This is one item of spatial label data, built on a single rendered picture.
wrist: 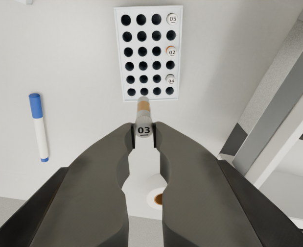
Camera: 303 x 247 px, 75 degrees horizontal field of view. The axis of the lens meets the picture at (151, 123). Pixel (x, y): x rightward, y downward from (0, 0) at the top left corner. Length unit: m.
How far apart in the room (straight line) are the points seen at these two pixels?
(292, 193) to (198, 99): 0.20
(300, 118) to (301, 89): 0.03
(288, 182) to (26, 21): 0.45
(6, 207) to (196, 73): 1.92
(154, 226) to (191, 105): 1.74
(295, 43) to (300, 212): 1.10
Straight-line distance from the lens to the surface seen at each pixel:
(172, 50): 0.27
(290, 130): 0.28
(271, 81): 1.35
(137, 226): 2.02
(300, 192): 0.39
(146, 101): 0.16
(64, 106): 0.37
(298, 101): 0.28
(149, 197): 0.43
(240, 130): 1.11
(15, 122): 0.43
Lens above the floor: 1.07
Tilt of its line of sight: 60 degrees down
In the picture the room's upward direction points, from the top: 175 degrees clockwise
